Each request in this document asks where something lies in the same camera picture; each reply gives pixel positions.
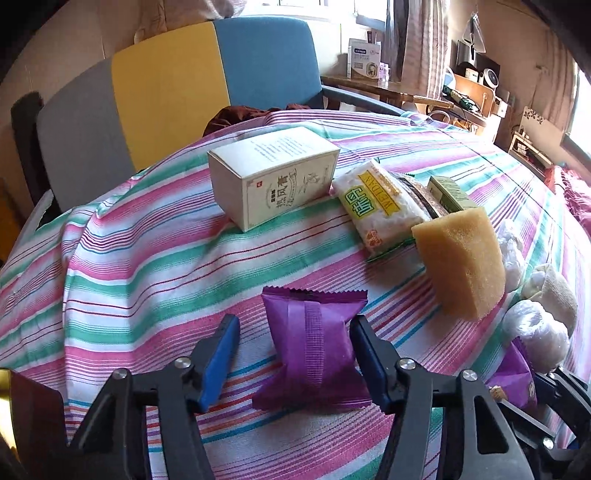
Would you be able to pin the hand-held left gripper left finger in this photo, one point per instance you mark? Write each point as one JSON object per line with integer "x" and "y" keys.
{"x": 220, "y": 357}

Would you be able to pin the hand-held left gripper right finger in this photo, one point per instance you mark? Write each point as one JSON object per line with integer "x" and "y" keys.
{"x": 369, "y": 364}

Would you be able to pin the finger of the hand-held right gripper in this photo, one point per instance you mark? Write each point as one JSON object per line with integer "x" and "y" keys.
{"x": 531, "y": 427}
{"x": 565, "y": 383}

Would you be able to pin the small purple snack packet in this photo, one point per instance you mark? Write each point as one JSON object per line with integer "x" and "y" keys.
{"x": 512, "y": 374}

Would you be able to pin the large purple snack packet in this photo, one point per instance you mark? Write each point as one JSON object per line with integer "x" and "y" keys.
{"x": 300, "y": 350}

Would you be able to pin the yellow label cracker packet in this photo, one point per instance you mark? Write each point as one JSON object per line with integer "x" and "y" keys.
{"x": 378, "y": 207}

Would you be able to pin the small green box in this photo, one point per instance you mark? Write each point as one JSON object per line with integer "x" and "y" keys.
{"x": 450, "y": 194}

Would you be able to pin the white plastic bag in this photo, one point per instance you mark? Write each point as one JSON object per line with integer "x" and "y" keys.
{"x": 512, "y": 258}
{"x": 535, "y": 332}

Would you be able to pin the beige cloth roll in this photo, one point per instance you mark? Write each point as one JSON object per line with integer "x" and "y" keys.
{"x": 554, "y": 295}

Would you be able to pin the striped bedsheet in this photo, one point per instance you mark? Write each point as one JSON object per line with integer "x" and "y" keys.
{"x": 138, "y": 258}

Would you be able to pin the yellow sponge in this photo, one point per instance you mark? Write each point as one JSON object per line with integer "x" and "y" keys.
{"x": 461, "y": 267}

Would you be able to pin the dark label cracker packet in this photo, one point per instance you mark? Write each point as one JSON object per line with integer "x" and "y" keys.
{"x": 422, "y": 196}

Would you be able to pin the cream carton box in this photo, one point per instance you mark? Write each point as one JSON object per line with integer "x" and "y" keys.
{"x": 268, "y": 184}

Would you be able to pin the pink blanket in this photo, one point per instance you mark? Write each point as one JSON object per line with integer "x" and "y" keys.
{"x": 572, "y": 194}

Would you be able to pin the white rack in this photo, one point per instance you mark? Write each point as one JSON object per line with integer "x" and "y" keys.
{"x": 531, "y": 150}

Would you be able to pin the dark red cloth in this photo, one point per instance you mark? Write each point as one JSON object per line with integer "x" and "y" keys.
{"x": 235, "y": 117}

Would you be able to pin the flower print paper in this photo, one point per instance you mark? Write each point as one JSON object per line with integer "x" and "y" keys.
{"x": 533, "y": 117}

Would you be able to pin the grey yellow blue chair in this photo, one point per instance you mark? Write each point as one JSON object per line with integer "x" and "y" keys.
{"x": 161, "y": 92}

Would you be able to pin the side window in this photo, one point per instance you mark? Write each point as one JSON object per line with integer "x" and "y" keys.
{"x": 579, "y": 110}

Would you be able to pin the wooden desk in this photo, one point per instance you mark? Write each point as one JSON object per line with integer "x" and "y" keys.
{"x": 364, "y": 85}

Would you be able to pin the green umbrella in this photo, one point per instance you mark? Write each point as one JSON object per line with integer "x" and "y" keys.
{"x": 459, "y": 99}

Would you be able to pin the small white box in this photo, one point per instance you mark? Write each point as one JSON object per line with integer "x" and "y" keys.
{"x": 499, "y": 106}

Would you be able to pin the small white bottle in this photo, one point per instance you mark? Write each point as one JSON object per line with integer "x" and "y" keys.
{"x": 385, "y": 73}

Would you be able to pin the wooden cabinet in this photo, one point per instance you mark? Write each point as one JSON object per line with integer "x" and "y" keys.
{"x": 466, "y": 87}

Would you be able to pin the white and blue box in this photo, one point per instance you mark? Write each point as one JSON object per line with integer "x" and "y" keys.
{"x": 362, "y": 60}

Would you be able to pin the small white fan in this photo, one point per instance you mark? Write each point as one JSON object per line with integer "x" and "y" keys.
{"x": 487, "y": 78}

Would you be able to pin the black appliance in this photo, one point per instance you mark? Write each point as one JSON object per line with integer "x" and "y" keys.
{"x": 471, "y": 60}

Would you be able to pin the striped curtain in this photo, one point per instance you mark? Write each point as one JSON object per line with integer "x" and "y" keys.
{"x": 425, "y": 46}

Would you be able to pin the hanging plastic bag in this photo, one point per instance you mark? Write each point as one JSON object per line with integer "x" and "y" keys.
{"x": 474, "y": 32}

